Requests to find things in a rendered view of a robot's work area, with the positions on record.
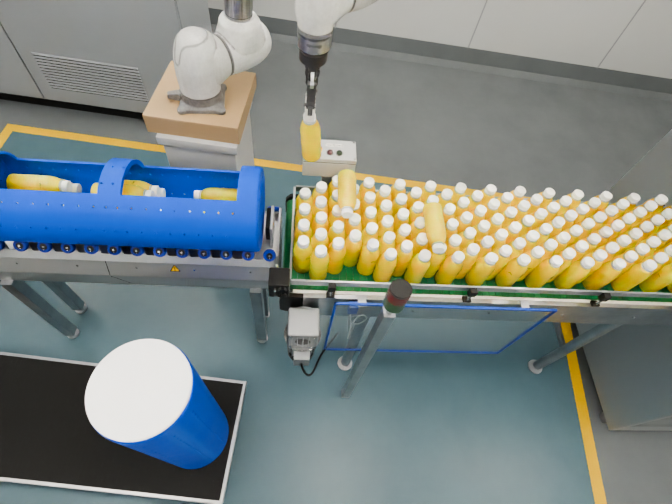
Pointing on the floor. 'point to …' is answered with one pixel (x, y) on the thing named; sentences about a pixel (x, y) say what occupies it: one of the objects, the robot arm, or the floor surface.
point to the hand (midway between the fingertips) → (309, 108)
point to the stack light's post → (368, 350)
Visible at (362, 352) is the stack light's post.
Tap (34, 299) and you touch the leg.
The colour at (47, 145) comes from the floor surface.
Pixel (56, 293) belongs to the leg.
